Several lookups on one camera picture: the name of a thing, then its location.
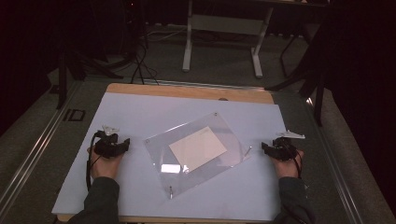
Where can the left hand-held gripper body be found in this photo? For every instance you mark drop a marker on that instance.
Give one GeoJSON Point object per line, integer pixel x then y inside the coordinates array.
{"type": "Point", "coordinates": [107, 144]}

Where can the person's left hand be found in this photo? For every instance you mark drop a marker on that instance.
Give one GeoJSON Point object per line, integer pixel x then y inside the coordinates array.
{"type": "Point", "coordinates": [105, 167]}

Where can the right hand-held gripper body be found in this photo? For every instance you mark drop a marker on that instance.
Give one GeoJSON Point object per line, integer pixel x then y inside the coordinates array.
{"type": "Point", "coordinates": [284, 148]}

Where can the white board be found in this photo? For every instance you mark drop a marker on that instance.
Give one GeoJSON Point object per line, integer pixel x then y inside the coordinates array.
{"type": "Point", "coordinates": [130, 109]}

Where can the white card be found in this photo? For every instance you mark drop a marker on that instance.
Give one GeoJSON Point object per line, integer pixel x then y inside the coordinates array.
{"type": "Point", "coordinates": [197, 148]}

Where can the black chair frame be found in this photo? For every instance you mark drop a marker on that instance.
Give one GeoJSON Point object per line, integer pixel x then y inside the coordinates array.
{"type": "Point", "coordinates": [317, 87]}

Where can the clear acrylic frame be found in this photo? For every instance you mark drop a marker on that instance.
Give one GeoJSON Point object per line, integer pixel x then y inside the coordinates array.
{"type": "Point", "coordinates": [218, 124]}

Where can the dark curtain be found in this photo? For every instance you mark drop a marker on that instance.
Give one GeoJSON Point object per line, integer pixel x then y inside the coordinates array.
{"type": "Point", "coordinates": [367, 93]}
{"type": "Point", "coordinates": [21, 62]}

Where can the aluminium floor rail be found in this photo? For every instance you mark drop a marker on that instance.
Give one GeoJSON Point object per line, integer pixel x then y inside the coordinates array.
{"type": "Point", "coordinates": [34, 152]}
{"type": "Point", "coordinates": [337, 174]}
{"type": "Point", "coordinates": [199, 84]}

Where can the metal frame peg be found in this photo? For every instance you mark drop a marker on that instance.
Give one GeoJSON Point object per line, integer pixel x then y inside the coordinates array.
{"type": "Point", "coordinates": [247, 151]}
{"type": "Point", "coordinates": [170, 192]}

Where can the white metal desk frame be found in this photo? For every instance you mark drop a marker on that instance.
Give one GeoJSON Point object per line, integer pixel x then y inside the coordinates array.
{"type": "Point", "coordinates": [225, 25]}

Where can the black stand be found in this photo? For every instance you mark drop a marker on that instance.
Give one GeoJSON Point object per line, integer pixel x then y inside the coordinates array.
{"type": "Point", "coordinates": [62, 81]}

